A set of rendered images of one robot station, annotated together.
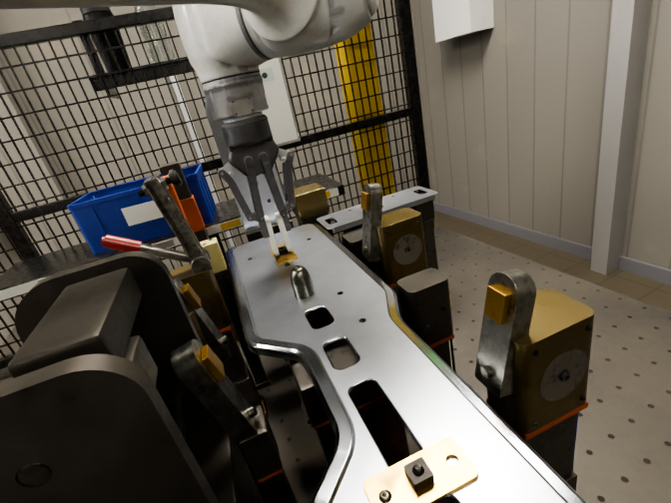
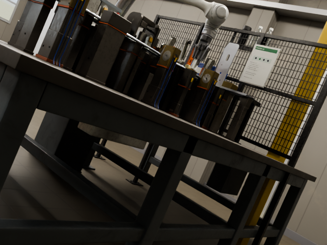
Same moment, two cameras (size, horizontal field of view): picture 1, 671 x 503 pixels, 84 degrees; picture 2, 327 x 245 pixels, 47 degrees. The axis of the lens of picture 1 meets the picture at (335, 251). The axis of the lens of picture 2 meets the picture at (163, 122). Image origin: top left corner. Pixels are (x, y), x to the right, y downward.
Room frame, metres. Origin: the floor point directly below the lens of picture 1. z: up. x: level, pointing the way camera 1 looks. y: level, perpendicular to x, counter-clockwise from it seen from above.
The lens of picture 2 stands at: (-0.71, -2.00, 0.71)
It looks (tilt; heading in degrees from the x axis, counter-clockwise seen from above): 2 degrees down; 58
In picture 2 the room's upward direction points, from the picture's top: 24 degrees clockwise
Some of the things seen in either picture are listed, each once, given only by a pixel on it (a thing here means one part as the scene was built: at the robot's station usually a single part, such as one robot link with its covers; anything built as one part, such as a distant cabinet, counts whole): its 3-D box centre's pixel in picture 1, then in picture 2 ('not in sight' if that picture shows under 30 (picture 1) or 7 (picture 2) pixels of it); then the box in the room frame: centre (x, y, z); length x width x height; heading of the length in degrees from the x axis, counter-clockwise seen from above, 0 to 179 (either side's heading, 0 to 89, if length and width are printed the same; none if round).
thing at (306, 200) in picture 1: (321, 251); (220, 107); (0.93, 0.04, 0.88); 0.08 x 0.08 x 0.36; 15
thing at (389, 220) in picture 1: (411, 294); (202, 97); (0.64, -0.13, 0.87); 0.12 x 0.07 x 0.35; 105
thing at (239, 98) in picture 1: (237, 99); (208, 32); (0.63, 0.09, 1.30); 0.09 x 0.09 x 0.06
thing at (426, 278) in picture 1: (438, 350); (183, 93); (0.49, -0.13, 0.84); 0.10 x 0.05 x 0.29; 105
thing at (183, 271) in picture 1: (215, 353); not in sight; (0.59, 0.27, 0.87); 0.10 x 0.07 x 0.35; 105
